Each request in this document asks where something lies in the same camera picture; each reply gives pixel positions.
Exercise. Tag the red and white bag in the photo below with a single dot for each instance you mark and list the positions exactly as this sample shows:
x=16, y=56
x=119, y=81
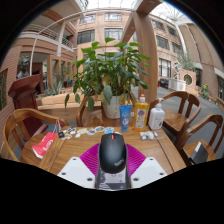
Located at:
x=45, y=145

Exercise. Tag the white stone statue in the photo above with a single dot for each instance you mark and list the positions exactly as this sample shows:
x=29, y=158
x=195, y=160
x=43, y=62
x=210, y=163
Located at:
x=178, y=70

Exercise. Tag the white pump bottle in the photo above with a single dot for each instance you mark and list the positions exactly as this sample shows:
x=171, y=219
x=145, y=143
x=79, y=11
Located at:
x=156, y=118

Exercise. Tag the small black key fob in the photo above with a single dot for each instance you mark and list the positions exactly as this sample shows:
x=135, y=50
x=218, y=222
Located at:
x=61, y=134

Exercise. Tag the yellow dish soap bottle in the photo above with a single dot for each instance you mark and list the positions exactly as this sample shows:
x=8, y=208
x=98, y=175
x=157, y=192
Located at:
x=140, y=115

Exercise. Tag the dark bust sculpture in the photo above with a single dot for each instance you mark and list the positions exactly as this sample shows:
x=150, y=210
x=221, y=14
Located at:
x=23, y=70

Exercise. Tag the yellow flower plant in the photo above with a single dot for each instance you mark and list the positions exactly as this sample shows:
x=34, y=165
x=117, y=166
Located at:
x=204, y=91

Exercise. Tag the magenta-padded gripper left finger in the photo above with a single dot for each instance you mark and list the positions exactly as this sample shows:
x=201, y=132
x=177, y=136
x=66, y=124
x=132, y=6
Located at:
x=75, y=171

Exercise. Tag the black notebook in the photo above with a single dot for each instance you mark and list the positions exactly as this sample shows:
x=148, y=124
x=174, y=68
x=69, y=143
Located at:
x=199, y=154

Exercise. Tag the wooden armchair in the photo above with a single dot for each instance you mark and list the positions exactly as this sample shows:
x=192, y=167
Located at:
x=176, y=118
x=80, y=115
x=190, y=153
x=16, y=120

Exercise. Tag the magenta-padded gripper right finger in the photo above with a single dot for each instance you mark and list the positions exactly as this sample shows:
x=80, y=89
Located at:
x=146, y=171

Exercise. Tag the wooden planter bench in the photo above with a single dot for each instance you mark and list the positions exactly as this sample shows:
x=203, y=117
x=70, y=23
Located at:
x=56, y=101

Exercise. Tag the green potted plant white pot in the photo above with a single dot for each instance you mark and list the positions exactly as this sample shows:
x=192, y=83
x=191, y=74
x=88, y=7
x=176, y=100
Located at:
x=113, y=73

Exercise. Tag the blue squeeze tube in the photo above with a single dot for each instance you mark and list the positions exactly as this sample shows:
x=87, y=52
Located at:
x=125, y=118

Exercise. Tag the black computer mouse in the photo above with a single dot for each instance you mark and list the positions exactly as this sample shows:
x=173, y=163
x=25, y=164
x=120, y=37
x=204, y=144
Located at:
x=112, y=153

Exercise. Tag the clear plastic packet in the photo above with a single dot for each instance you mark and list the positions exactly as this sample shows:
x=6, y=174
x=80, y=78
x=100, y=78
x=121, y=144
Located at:
x=148, y=135

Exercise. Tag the blue sticker card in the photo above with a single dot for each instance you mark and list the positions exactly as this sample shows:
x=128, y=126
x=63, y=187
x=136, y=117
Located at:
x=109, y=130

